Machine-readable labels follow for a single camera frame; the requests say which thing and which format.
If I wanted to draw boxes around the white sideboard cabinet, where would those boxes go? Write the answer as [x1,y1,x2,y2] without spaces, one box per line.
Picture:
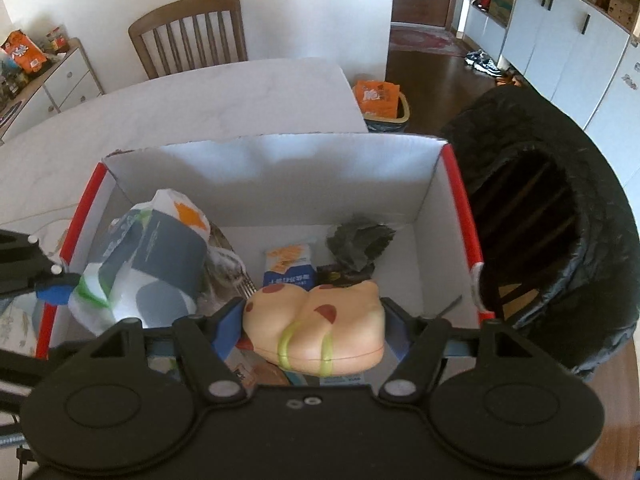
[0,37,106,142]

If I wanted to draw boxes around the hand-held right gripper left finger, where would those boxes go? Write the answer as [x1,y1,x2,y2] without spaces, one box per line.
[94,297,248,404]

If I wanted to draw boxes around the clear biscuit packet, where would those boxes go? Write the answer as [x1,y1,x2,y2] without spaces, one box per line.
[204,224,257,302]

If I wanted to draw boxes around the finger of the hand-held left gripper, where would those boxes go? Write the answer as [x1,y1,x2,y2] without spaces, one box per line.
[0,230,81,306]

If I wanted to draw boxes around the red cardboard box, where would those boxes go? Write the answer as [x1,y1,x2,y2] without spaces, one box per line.
[34,132,497,387]

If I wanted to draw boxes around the red lidded jars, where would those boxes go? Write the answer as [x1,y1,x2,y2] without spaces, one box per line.
[46,26,71,54]

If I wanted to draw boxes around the brown wooden chair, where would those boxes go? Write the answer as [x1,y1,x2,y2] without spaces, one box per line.
[127,0,250,81]

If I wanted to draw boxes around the group of glass bottles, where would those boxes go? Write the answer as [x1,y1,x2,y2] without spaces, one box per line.
[0,57,26,101]

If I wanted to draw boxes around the red patterned rug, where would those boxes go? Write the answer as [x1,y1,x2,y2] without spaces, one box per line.
[388,26,467,57]

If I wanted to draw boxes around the crinkled black packet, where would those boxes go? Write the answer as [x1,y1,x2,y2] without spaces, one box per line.
[325,216,397,272]

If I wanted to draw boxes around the small black sachet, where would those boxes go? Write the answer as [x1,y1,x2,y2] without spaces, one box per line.
[315,265,374,287]

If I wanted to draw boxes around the orange snack bag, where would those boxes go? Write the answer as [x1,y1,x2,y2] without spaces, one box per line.
[1,29,52,75]

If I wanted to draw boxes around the white and grey bag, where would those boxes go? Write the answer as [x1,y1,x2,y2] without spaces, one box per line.
[67,188,211,337]

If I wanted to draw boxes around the pair of sneakers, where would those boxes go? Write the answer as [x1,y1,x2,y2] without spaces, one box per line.
[464,49,507,79]

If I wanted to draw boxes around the white wall cabinet unit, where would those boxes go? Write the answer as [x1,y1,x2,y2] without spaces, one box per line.
[464,0,640,147]

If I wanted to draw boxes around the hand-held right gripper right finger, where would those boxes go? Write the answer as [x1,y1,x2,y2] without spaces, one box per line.
[378,297,532,405]

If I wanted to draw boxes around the orange plastic bag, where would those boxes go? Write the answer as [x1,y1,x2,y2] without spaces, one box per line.
[352,79,402,118]

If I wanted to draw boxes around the blue and white cracker packet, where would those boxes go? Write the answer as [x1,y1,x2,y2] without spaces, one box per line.
[262,242,318,289]

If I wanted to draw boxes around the yellow squishy animal toy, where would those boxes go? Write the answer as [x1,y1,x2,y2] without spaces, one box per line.
[242,279,387,377]

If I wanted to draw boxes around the woven floor basket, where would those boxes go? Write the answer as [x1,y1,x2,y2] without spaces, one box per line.
[361,91,412,134]

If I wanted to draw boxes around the white marble desktop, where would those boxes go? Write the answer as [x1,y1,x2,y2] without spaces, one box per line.
[0,57,371,266]

